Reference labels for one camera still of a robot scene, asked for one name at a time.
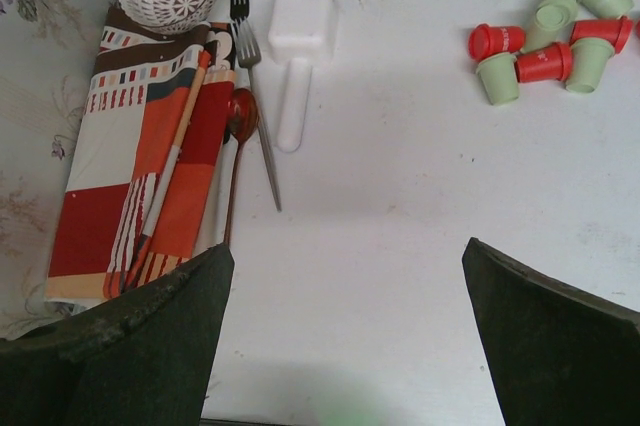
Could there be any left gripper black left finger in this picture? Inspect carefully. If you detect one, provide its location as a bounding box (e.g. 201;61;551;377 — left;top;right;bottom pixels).
1;244;234;425

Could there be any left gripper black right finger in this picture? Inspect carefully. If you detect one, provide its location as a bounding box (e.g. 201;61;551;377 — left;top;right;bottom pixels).
462;238;639;425

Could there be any red coffee capsule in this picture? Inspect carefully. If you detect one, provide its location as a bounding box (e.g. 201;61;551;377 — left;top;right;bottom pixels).
467;24;526;62
515;42;573;83
569;16;634;54

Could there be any striped orange kitchen towel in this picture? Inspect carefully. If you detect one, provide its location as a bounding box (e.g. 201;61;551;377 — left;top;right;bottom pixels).
45;7;236;306

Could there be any brown wooden spoon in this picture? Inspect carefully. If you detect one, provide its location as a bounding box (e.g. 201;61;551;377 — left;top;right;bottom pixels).
223;88;259;246

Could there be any white plastic scoop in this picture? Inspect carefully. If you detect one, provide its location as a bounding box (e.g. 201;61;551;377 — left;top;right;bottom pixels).
268;0;337;153

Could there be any metal fork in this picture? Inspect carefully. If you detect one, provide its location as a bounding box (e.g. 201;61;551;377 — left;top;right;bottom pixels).
230;0;282;212

